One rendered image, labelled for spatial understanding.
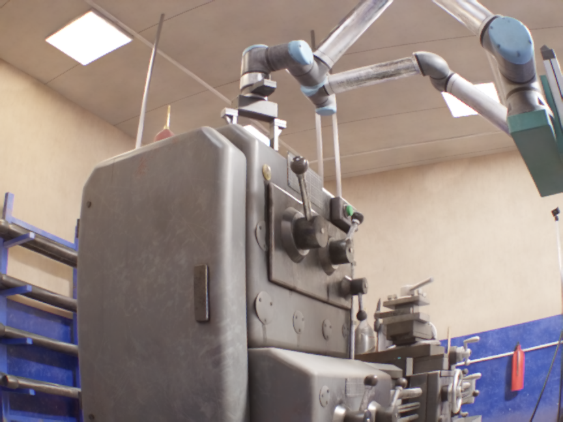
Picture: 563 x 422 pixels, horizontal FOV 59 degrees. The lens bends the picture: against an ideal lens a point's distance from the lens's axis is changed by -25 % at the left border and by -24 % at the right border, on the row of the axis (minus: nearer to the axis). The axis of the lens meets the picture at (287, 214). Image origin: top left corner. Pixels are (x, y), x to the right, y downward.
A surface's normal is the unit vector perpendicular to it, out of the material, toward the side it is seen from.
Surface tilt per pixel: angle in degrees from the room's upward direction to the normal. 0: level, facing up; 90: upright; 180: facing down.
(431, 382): 90
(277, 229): 90
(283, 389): 90
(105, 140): 90
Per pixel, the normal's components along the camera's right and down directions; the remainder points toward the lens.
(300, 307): 0.89, -0.15
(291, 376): -0.45, -0.28
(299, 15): 0.01, 0.95
